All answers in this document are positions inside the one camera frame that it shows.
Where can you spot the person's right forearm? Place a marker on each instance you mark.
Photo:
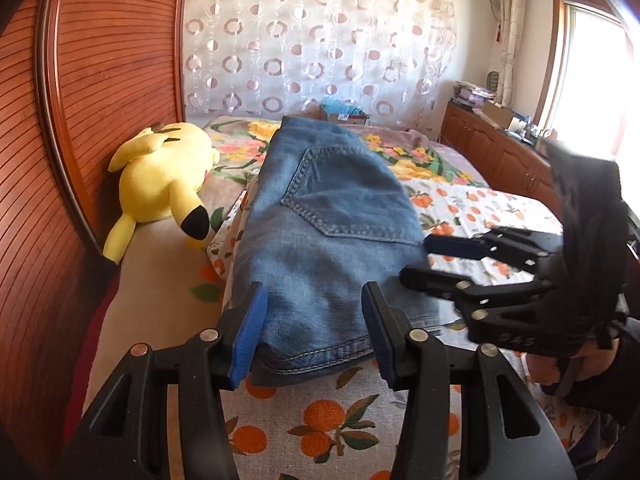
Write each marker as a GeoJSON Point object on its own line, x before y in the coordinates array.
{"type": "Point", "coordinates": [610, 370]}

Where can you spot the cream window curtain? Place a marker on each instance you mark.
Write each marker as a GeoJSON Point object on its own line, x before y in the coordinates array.
{"type": "Point", "coordinates": [510, 35]}

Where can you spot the yellow plush toy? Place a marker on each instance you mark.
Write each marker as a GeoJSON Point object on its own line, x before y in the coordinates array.
{"type": "Point", "coordinates": [160, 180]}

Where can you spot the wooden cabinet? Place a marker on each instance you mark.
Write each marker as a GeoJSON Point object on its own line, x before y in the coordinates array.
{"type": "Point", "coordinates": [500, 155]}

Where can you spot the open cardboard box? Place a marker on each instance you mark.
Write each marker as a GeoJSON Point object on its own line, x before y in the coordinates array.
{"type": "Point", "coordinates": [500, 115]}

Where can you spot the cardboard box with blue cloth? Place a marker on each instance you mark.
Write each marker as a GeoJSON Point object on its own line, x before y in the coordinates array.
{"type": "Point", "coordinates": [340, 110]}

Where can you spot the stack of papers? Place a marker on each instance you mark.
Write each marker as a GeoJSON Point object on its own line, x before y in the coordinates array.
{"type": "Point", "coordinates": [472, 95]}

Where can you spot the floral blanket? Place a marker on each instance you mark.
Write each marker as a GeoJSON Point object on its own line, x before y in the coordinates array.
{"type": "Point", "coordinates": [235, 160]}

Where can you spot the blue denim pants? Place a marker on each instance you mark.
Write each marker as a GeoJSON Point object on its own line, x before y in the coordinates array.
{"type": "Point", "coordinates": [325, 230]}

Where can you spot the orange-print bed sheet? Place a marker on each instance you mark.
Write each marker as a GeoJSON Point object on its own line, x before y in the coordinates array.
{"type": "Point", "coordinates": [450, 200]}

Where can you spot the person's right hand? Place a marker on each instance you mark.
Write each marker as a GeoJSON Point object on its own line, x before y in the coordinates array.
{"type": "Point", "coordinates": [542, 370]}

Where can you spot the beige bed cover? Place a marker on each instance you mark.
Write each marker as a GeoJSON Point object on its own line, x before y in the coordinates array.
{"type": "Point", "coordinates": [150, 285]}

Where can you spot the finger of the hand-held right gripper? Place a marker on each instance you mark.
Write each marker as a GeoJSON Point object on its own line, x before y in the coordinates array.
{"type": "Point", "coordinates": [450, 285]}
{"type": "Point", "coordinates": [500, 247]}

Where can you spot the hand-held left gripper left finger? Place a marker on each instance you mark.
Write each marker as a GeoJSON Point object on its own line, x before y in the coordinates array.
{"type": "Point", "coordinates": [250, 330]}

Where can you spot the red bed base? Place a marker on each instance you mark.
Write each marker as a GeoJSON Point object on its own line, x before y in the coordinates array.
{"type": "Point", "coordinates": [85, 360]}

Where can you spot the circle-patterned curtain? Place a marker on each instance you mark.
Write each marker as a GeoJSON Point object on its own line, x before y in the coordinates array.
{"type": "Point", "coordinates": [320, 35]}

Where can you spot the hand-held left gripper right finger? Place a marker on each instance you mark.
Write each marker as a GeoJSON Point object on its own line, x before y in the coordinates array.
{"type": "Point", "coordinates": [375, 332]}

